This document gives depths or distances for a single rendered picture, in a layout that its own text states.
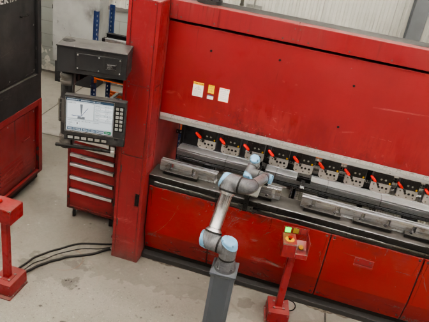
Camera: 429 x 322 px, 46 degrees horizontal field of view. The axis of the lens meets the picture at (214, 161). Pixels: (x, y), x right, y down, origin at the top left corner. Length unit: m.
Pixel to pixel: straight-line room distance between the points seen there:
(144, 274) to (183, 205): 0.72
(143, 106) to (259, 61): 0.95
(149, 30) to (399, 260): 2.60
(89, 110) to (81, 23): 4.69
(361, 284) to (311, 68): 1.82
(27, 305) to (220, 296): 1.57
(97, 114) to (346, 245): 2.19
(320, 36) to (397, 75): 0.60
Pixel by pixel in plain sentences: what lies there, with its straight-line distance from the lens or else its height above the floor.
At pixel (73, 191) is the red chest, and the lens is 5.08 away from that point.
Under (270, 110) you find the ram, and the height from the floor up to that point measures 1.63.
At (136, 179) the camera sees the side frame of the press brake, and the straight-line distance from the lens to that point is 4.28.
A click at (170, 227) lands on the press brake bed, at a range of 4.51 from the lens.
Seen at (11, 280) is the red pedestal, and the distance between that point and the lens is 4.40.
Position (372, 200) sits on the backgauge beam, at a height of 0.96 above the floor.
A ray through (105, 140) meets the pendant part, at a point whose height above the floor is 1.28.
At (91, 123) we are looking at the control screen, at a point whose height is 1.40.
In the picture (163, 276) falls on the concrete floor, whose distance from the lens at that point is 4.62.
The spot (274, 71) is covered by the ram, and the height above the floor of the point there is 1.93.
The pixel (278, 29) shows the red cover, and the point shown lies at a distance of 3.77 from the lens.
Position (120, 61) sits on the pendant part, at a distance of 3.69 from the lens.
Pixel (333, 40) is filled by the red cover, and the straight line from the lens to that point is 3.75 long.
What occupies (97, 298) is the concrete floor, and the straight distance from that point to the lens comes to 4.38.
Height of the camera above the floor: 2.96
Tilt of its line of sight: 26 degrees down
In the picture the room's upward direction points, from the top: 9 degrees clockwise
